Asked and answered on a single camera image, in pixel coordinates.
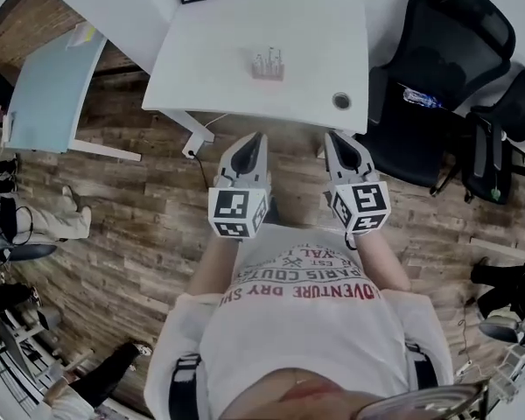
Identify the white desk leg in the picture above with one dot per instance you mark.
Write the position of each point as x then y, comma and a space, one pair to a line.
198, 136

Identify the yellow and white paper notes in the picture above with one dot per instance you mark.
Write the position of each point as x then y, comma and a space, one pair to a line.
79, 35

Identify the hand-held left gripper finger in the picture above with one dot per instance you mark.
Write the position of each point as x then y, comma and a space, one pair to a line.
228, 162
264, 160

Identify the clear plastic bottle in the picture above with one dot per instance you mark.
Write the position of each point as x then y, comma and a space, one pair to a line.
421, 98

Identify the light blue table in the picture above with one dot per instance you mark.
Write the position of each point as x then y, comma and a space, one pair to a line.
48, 94

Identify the person's left forearm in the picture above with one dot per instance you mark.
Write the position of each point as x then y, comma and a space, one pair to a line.
212, 265

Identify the small black office chair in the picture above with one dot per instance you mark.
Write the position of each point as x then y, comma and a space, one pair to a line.
485, 160

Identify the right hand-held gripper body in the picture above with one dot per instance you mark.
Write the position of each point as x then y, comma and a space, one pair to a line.
363, 204

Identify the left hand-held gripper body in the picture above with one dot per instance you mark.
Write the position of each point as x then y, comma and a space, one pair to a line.
238, 208

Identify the white power strip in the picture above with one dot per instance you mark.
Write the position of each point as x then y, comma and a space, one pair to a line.
465, 366

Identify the large black mesh office chair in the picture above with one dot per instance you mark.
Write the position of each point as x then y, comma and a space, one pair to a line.
442, 42

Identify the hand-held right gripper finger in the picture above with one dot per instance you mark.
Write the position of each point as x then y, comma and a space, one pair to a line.
362, 156
331, 160

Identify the person's right forearm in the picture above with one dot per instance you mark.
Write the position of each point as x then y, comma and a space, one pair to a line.
382, 261

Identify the white printed shirt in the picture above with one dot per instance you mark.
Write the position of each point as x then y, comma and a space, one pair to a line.
297, 326

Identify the person's eyeglasses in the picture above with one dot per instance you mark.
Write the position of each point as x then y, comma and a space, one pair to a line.
424, 403

